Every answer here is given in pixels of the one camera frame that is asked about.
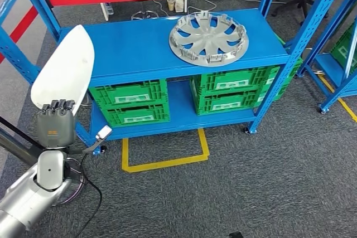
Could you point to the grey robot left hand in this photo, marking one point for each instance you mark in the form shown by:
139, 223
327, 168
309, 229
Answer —
56, 129

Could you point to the white curved plastic part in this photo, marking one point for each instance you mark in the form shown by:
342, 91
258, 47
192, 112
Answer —
64, 70

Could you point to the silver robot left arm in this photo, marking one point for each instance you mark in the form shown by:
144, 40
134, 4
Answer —
25, 199

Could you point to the blue metal shelf rack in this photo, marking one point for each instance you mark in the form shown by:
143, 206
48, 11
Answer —
334, 70
133, 48

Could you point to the clear water bottle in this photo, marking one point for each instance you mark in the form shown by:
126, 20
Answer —
109, 9

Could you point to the chrome stool base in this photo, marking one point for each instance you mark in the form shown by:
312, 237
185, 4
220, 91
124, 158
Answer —
140, 15

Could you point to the paper cup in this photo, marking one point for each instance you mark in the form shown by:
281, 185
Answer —
170, 4

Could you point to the small white box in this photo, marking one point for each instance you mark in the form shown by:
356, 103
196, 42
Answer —
179, 4

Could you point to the grey wheel hubcap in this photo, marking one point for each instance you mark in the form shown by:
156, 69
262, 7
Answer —
207, 40

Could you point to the black robot body tip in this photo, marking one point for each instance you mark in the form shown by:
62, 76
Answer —
236, 235

